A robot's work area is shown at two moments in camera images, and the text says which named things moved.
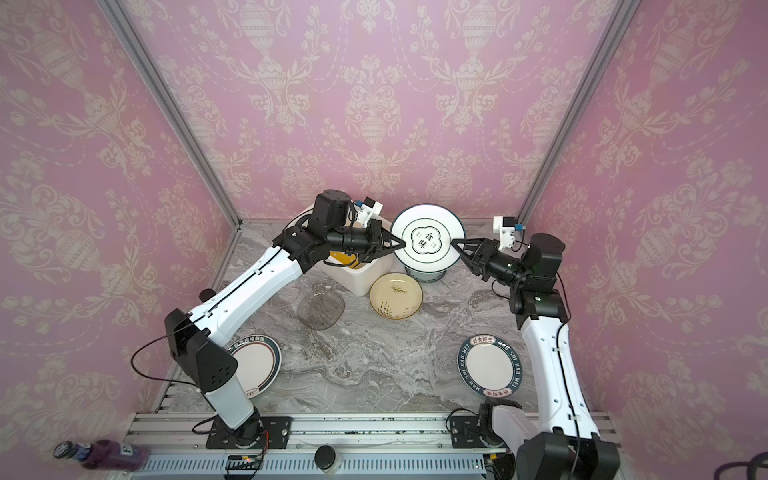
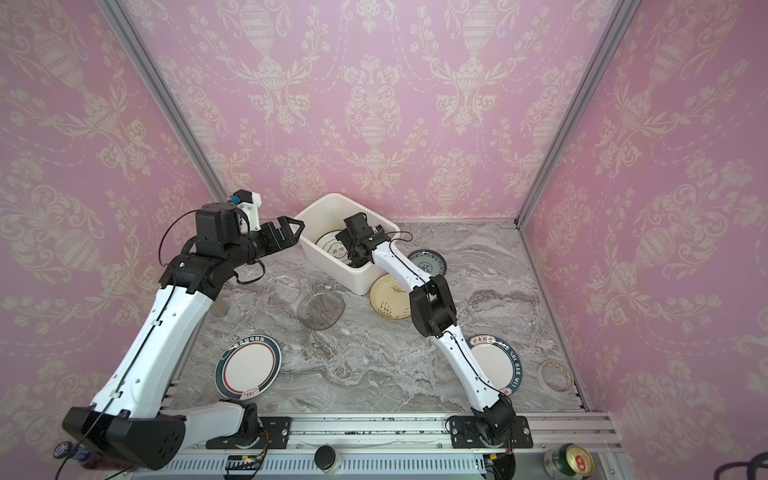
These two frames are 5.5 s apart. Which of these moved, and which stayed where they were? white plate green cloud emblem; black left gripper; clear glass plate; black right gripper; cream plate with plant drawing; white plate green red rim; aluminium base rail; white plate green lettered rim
Moved: black left gripper; white plate green cloud emblem; black right gripper
Stayed: aluminium base rail; cream plate with plant drawing; white plate green red rim; clear glass plate; white plate green lettered rim
